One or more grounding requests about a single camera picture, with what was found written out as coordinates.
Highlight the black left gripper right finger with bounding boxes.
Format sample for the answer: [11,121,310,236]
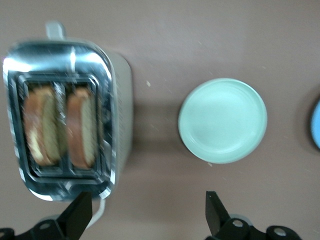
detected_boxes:
[204,191,301,240]

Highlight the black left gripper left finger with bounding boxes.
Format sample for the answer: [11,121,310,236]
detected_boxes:
[14,191,93,240]

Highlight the brown bread slice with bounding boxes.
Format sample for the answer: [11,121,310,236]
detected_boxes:
[23,86,67,167]
[66,87,99,170]

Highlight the mint green round plate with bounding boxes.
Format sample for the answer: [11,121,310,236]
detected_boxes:
[177,77,268,165]

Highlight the blue round plate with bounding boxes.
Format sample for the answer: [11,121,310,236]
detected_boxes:
[306,96,320,151]

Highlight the beige chrome toaster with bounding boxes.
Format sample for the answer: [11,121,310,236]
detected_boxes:
[2,21,133,203]

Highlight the white toaster power cord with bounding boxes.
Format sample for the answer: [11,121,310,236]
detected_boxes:
[87,198,106,226]

